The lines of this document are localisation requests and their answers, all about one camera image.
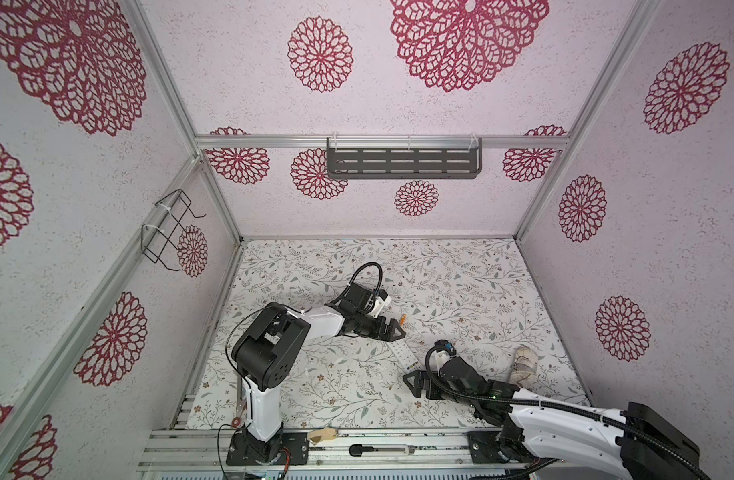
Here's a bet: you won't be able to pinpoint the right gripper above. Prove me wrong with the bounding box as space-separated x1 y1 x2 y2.
399 369 475 413

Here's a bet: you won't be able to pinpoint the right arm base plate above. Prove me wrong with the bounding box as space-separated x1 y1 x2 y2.
467 431 536 464

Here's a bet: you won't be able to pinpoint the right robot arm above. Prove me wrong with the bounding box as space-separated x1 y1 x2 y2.
403 343 707 479

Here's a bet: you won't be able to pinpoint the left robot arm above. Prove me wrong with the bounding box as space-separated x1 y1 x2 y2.
226 283 406 446

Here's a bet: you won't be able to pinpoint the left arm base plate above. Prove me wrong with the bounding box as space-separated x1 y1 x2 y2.
226 428 309 466

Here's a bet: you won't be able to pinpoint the black wire wall rack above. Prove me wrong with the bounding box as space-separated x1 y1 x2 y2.
139 189 209 278

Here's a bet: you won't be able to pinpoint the grey slotted wall shelf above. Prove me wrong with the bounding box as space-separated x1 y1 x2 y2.
325 139 482 180

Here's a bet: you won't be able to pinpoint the red kitchen tongs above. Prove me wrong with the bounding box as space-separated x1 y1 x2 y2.
231 376 247 428

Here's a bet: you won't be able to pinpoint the white remote control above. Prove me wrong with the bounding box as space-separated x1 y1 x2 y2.
389 340 420 372

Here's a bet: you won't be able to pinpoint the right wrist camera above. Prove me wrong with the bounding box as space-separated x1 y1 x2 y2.
430 339 457 371

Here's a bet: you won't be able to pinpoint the black handled tool on rail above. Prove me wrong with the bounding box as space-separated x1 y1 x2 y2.
348 444 417 457

